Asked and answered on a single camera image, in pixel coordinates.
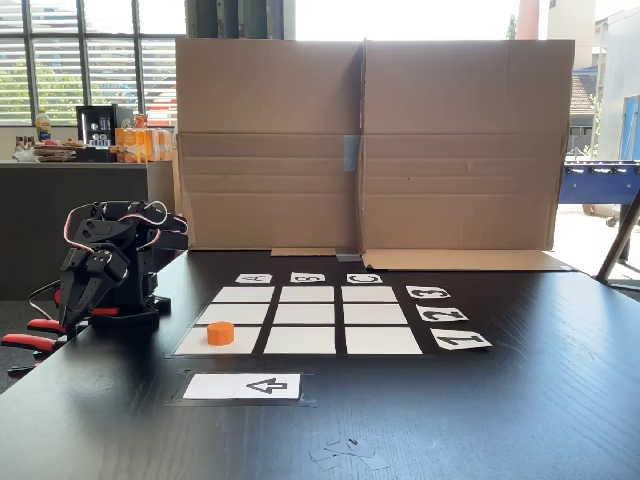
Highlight dark grey counter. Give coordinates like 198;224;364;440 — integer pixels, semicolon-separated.
0;160;176;301

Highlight grey tape strip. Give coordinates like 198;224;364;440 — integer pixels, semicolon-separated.
342;134;362;173

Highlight red-handled spring clamp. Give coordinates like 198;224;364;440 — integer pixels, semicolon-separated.
0;318;69;379

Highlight clear tape scraps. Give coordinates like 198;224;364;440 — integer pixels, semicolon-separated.
308;437;392;473

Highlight narrower brown cardboard panel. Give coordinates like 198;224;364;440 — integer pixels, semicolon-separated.
173;39;365;257

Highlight number 1 paper sheet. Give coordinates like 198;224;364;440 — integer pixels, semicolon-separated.
430;328;493;352

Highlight number 2 paper sheet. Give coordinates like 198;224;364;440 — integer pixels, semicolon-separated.
416;306;470;323

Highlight blue foosball table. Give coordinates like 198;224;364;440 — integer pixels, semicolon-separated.
558;159;640;229

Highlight wooden food tray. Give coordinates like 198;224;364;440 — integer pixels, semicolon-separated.
32;138;89;163

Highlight yellow bottle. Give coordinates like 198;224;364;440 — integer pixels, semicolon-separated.
34;109;53;143

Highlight black and red base cable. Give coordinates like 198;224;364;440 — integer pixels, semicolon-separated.
27;279;62;321

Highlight wider brown cardboard panel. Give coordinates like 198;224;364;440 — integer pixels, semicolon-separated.
358;37;577;273

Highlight white nine-square grid sheet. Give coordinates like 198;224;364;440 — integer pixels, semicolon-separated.
174;285;425;356

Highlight number 3 paper sheet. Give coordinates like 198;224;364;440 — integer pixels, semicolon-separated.
405;285;452;300

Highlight black bar clamp red knob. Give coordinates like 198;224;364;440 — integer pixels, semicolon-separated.
64;306;122;341

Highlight white arrow paper sheet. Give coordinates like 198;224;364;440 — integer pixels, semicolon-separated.
182;373;302;400

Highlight round orange token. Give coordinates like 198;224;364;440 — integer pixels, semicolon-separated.
206;321;235;346

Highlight metal table leg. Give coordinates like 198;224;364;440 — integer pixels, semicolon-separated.
595;192;640;292

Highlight red and white servo cable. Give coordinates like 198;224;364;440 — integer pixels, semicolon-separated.
63;200;167;254

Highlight black glass-front cabinet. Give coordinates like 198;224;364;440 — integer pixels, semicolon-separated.
75;104;133;149

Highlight orange juice cartons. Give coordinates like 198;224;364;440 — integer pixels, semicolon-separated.
114;127;174;164

